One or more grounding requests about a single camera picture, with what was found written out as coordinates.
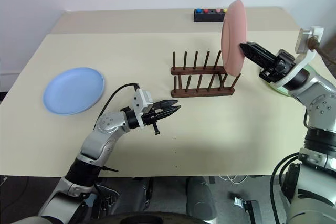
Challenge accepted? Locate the black metal floor bracket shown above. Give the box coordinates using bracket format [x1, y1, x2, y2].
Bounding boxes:
[232, 194, 260, 220]

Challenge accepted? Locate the pink plate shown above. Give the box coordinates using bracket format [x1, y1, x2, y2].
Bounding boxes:
[220, 0, 248, 78]

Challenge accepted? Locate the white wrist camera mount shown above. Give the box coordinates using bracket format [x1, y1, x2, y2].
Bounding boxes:
[132, 88, 154, 130]
[269, 25, 324, 89]

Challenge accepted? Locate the green plate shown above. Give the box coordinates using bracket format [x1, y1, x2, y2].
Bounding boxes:
[262, 62, 321, 98]

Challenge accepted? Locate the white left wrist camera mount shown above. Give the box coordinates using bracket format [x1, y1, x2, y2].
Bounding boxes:
[132, 88, 154, 130]

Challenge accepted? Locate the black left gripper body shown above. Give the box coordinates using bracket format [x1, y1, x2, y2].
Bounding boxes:
[141, 102, 165, 136]

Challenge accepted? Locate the wooden dish rack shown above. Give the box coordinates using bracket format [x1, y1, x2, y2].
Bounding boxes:
[170, 50, 242, 99]

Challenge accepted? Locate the dark grey rounded shape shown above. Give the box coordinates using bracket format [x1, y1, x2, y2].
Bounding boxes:
[185, 176, 219, 220]

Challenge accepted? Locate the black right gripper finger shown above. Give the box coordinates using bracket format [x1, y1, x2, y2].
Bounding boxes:
[239, 42, 276, 69]
[245, 41, 279, 58]

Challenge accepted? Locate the black button box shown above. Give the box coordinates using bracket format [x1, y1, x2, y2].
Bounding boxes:
[193, 8, 229, 23]

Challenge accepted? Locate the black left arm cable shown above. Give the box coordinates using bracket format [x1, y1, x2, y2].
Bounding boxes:
[100, 83, 140, 120]

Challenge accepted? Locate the dark right arm cable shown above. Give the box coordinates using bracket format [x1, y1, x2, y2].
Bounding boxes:
[307, 36, 336, 65]

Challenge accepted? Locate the black right shoulder cable loop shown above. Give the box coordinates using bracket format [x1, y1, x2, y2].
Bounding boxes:
[271, 154, 302, 210]

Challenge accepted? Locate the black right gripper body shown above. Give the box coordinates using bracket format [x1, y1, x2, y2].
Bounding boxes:
[258, 49, 297, 83]

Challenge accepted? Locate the thin white floor cable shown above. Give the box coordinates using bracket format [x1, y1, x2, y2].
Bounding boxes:
[219, 175, 253, 185]

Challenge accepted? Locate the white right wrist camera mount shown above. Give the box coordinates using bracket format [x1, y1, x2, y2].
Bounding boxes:
[269, 25, 324, 89]

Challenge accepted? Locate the blue plate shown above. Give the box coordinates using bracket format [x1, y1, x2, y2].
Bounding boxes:
[42, 67, 106, 116]

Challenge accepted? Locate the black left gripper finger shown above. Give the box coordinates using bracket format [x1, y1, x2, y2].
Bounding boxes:
[154, 99, 180, 111]
[156, 105, 182, 120]

